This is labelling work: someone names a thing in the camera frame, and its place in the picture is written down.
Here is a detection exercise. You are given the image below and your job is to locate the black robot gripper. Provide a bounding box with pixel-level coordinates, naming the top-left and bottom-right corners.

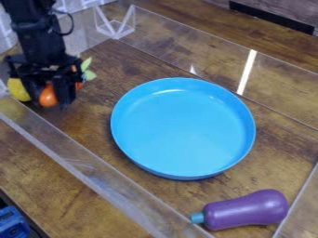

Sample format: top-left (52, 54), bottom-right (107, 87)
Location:
top-left (5, 15), bottom-right (84, 109)

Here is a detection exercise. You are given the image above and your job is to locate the orange toy carrot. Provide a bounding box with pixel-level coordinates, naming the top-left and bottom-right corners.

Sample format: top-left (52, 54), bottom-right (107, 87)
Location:
top-left (39, 58), bottom-right (97, 108)

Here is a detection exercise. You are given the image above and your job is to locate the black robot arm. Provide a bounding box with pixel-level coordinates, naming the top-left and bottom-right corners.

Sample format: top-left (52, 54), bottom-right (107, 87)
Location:
top-left (0, 0), bottom-right (85, 110)

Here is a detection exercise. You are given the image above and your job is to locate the blue round tray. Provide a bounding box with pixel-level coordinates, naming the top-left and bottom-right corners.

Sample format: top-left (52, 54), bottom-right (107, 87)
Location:
top-left (111, 77), bottom-right (256, 180)

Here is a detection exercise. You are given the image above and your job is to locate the yellow toy lemon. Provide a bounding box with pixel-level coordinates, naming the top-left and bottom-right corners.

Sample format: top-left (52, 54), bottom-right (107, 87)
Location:
top-left (8, 78), bottom-right (31, 102)

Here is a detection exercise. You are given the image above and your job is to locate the white curtain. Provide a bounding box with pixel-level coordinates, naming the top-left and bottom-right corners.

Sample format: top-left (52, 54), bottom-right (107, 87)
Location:
top-left (0, 5), bottom-right (17, 54)

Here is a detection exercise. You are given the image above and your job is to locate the blue plastic crate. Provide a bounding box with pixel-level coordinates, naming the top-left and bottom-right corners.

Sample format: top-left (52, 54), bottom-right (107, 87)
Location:
top-left (0, 205), bottom-right (31, 238)

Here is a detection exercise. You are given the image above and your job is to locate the black baseboard strip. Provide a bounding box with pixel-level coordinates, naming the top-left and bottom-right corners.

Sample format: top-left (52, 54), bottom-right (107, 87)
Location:
top-left (228, 0), bottom-right (314, 35)

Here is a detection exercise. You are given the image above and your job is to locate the purple toy eggplant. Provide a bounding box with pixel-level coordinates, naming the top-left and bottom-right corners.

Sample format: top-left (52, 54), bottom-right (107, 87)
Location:
top-left (190, 189), bottom-right (288, 231)

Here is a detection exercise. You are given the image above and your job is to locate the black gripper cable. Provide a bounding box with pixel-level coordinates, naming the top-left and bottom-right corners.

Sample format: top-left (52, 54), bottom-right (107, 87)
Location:
top-left (48, 8), bottom-right (76, 36)

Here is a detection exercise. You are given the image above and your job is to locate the clear acrylic barrier wall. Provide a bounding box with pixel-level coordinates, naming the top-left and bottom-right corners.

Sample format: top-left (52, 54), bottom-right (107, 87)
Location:
top-left (0, 0), bottom-right (318, 238)

